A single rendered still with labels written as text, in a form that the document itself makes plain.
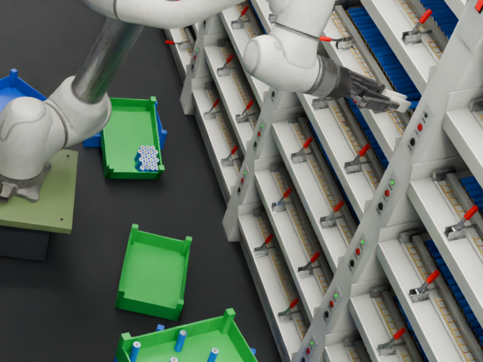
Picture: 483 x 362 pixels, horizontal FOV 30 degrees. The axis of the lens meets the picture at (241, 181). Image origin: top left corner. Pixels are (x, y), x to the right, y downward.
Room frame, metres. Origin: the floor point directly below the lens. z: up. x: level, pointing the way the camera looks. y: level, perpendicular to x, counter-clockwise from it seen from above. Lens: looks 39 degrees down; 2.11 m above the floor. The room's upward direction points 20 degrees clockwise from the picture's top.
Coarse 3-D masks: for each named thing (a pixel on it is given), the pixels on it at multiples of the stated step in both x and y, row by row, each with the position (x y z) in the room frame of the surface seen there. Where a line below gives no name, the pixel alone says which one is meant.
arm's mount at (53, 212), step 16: (48, 160) 2.12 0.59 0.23; (64, 160) 2.14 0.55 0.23; (48, 176) 2.05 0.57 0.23; (64, 176) 2.08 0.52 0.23; (0, 192) 1.91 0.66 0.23; (48, 192) 1.98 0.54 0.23; (64, 192) 2.01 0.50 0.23; (0, 208) 1.85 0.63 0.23; (16, 208) 1.87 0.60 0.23; (32, 208) 1.90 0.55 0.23; (48, 208) 1.92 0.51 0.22; (64, 208) 1.94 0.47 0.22; (0, 224) 1.81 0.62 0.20; (16, 224) 1.83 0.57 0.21; (32, 224) 1.84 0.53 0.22; (48, 224) 1.86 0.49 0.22; (64, 224) 1.88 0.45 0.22
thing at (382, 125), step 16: (336, 0) 2.32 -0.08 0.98; (352, 0) 2.34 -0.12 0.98; (336, 32) 2.21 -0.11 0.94; (336, 48) 2.14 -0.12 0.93; (352, 48) 2.14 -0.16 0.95; (336, 64) 2.11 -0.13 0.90; (352, 64) 2.08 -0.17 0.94; (368, 112) 1.90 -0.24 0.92; (384, 112) 1.90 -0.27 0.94; (384, 128) 1.84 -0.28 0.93; (384, 144) 1.81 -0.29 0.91
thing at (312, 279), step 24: (264, 168) 2.30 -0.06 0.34; (264, 192) 2.21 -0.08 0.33; (288, 192) 2.14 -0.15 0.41; (288, 216) 2.12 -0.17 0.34; (288, 240) 2.03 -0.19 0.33; (312, 240) 2.02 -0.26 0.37; (288, 264) 1.96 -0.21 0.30; (312, 264) 1.95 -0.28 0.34; (312, 288) 1.86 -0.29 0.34; (312, 312) 1.78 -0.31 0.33
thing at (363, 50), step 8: (336, 8) 2.28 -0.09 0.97; (344, 16) 2.25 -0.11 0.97; (336, 24) 2.23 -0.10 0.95; (344, 24) 2.22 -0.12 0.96; (352, 24) 2.21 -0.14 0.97; (352, 32) 2.18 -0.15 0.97; (360, 40) 2.15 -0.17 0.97; (360, 48) 2.11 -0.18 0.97; (368, 56) 2.08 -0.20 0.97; (360, 64) 2.07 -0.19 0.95; (368, 64) 2.06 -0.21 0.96; (376, 64) 2.05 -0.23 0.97; (368, 72) 2.03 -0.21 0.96; (376, 72) 2.02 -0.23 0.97; (376, 80) 2.00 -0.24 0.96; (384, 80) 1.99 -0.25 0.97; (392, 112) 1.89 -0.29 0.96; (400, 112) 1.88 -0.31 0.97; (400, 120) 1.87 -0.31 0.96; (408, 120) 1.85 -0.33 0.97; (400, 128) 1.84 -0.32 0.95
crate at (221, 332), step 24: (144, 336) 1.39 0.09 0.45; (168, 336) 1.44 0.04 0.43; (192, 336) 1.48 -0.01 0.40; (216, 336) 1.51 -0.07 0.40; (240, 336) 1.50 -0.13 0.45; (120, 360) 1.33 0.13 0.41; (144, 360) 1.37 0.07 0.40; (168, 360) 1.39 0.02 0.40; (192, 360) 1.41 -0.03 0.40; (216, 360) 1.44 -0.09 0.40; (240, 360) 1.46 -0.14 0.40
